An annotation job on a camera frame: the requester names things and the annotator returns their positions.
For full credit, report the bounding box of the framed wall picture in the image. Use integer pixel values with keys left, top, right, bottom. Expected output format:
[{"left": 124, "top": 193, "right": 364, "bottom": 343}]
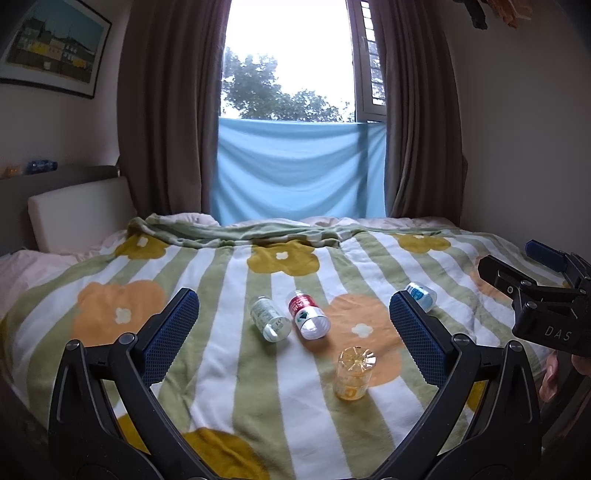
[{"left": 0, "top": 0, "right": 113, "bottom": 99}]

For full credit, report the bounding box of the open window sash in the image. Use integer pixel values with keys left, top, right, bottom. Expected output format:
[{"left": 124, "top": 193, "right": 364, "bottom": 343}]
[{"left": 347, "top": 0, "right": 389, "bottom": 123}]

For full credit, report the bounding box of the white duvet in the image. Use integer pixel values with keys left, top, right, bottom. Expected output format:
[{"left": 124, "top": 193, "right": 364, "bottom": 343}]
[{"left": 0, "top": 211, "right": 462, "bottom": 324}]

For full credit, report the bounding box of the striped floral blanket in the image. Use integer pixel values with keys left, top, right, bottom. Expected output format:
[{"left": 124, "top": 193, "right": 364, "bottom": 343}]
[{"left": 0, "top": 215, "right": 573, "bottom": 480}]

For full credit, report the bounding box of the clear cup orange label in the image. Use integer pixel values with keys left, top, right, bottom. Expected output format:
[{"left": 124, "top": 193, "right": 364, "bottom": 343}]
[{"left": 333, "top": 346, "right": 377, "bottom": 401}]

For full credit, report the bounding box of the clear cup blue label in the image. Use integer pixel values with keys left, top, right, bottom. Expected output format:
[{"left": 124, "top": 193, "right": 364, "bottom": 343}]
[{"left": 405, "top": 281, "right": 438, "bottom": 312}]

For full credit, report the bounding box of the clear cup green label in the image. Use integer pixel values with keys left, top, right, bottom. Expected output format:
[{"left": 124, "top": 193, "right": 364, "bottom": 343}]
[{"left": 250, "top": 296, "right": 293, "bottom": 343}]

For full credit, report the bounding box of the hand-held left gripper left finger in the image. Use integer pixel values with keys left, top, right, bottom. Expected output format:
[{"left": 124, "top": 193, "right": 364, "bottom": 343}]
[{"left": 47, "top": 287, "right": 218, "bottom": 480}]

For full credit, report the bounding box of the tree outside window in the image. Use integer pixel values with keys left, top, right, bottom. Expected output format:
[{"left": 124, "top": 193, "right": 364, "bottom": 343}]
[{"left": 222, "top": 48, "right": 357, "bottom": 123}]

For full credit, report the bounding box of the light blue cloth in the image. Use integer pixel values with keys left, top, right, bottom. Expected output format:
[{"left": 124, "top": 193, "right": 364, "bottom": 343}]
[{"left": 211, "top": 117, "right": 387, "bottom": 223}]

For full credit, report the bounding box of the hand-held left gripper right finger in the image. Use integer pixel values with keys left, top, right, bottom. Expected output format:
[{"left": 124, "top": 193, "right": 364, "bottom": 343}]
[{"left": 369, "top": 291, "right": 542, "bottom": 480}]

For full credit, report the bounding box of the white headboard cushion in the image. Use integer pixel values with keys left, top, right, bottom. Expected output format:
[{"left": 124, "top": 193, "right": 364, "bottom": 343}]
[{"left": 28, "top": 178, "right": 138, "bottom": 254}]

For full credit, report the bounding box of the clear cup red label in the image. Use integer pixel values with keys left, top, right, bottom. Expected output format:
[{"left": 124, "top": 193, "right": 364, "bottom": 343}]
[{"left": 286, "top": 290, "right": 332, "bottom": 341}]

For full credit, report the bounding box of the dark hanging object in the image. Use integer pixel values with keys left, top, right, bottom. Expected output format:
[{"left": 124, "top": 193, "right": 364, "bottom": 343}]
[{"left": 464, "top": 0, "right": 490, "bottom": 31}]

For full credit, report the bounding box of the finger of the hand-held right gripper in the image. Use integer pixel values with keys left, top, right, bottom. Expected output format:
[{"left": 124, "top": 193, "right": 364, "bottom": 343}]
[
  {"left": 478, "top": 255, "right": 546, "bottom": 304},
  {"left": 525, "top": 239, "right": 574, "bottom": 274}
]

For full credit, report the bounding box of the person's right hand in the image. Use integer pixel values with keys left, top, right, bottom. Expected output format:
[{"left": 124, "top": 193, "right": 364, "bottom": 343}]
[{"left": 538, "top": 353, "right": 562, "bottom": 405}]

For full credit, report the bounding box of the grey headboard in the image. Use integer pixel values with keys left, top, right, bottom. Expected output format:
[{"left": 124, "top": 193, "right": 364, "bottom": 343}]
[{"left": 0, "top": 165, "right": 123, "bottom": 256}]

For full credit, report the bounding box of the brown curtain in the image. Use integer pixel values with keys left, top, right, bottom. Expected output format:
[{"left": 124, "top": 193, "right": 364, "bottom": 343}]
[
  {"left": 115, "top": 0, "right": 232, "bottom": 225},
  {"left": 369, "top": 0, "right": 465, "bottom": 220}
]

